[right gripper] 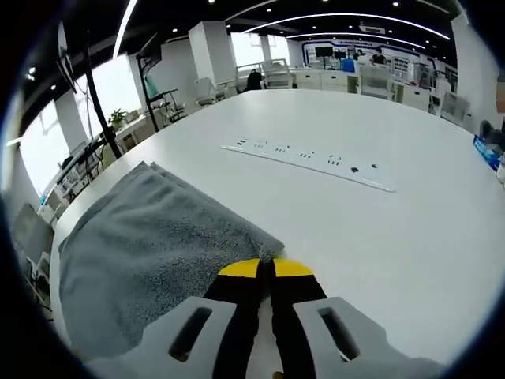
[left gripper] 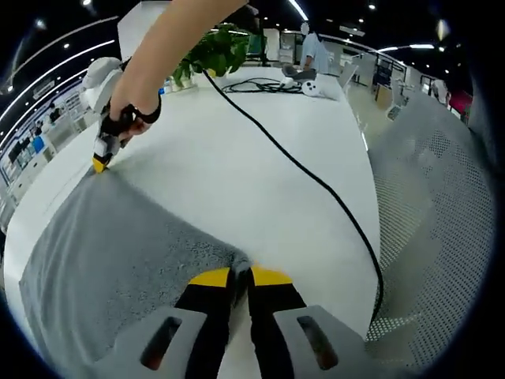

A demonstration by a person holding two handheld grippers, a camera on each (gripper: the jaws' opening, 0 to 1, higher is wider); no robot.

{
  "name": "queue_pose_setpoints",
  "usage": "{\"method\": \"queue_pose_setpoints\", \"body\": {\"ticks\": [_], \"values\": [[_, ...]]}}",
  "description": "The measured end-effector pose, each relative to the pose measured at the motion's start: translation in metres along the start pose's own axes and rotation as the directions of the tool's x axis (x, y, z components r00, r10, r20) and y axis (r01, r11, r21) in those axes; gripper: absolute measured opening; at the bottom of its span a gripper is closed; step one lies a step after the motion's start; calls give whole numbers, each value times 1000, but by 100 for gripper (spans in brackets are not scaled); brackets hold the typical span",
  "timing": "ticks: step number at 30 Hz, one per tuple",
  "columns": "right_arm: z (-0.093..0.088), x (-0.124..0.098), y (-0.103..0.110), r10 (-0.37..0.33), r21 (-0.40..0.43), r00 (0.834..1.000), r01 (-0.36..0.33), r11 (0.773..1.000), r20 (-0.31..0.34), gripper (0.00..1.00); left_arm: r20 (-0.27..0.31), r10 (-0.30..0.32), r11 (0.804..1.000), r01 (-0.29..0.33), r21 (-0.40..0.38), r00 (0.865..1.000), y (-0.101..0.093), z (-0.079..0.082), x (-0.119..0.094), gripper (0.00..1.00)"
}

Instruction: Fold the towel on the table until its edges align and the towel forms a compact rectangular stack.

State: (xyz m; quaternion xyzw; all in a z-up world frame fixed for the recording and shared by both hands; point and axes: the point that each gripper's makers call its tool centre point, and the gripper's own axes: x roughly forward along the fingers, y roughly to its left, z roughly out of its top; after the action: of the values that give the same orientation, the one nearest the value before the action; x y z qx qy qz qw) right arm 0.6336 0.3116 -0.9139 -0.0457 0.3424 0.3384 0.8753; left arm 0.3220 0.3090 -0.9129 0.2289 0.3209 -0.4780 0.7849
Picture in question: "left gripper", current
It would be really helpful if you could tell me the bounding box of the grey mesh chair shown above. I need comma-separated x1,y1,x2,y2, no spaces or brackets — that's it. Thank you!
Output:
365,93,496,366

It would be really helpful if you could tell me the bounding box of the coiled black cable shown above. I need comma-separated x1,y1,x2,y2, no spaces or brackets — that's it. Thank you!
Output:
219,77,305,95

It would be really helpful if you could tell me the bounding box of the black wrist strap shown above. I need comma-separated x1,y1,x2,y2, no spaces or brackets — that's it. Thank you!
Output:
129,94,163,128

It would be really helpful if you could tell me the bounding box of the grey towel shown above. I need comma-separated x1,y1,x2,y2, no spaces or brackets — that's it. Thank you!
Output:
17,167,254,365

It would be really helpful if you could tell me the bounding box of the grey headset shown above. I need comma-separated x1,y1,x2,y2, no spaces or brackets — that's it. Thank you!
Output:
281,64,317,81

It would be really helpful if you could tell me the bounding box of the white game controller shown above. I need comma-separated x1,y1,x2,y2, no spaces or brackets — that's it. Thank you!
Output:
301,79,322,98

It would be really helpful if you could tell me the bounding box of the person's right hand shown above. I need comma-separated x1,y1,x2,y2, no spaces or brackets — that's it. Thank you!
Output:
108,87,163,150

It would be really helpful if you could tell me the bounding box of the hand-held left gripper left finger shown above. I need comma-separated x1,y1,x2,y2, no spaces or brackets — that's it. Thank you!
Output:
84,266,234,379

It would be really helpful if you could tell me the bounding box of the green potted plant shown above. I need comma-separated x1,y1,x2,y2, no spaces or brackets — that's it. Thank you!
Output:
170,22,258,91

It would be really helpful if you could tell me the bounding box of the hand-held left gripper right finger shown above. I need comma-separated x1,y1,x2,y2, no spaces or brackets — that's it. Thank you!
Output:
246,265,367,379

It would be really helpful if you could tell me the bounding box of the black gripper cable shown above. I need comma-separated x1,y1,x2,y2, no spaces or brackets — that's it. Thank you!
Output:
201,69,386,319

